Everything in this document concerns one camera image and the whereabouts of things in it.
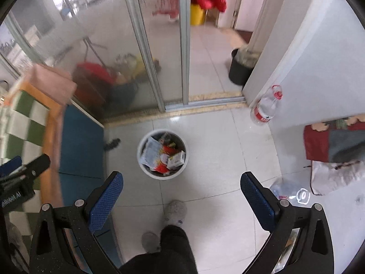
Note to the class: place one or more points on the white round trash bin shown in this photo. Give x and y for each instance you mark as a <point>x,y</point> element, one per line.
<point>172,144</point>

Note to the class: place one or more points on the black trash bin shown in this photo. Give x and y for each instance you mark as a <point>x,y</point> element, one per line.
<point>243,63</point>

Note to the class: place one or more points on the clear water bottle red label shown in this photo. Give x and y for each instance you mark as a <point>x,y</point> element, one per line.
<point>267,106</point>

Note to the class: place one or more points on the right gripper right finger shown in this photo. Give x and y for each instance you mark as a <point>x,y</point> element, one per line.
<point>312,251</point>

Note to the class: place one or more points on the green white checkered mat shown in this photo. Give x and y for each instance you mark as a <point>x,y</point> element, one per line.
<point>23,124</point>

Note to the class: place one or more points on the grey slipper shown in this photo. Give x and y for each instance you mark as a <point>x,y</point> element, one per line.
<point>175,213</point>

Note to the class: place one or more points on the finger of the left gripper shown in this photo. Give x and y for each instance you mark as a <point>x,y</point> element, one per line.
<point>36,167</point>
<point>10,166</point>

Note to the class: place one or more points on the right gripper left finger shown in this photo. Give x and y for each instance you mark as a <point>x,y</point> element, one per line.
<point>50,249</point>

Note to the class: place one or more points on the small white green box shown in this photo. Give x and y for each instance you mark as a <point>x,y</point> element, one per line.
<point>176,160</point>

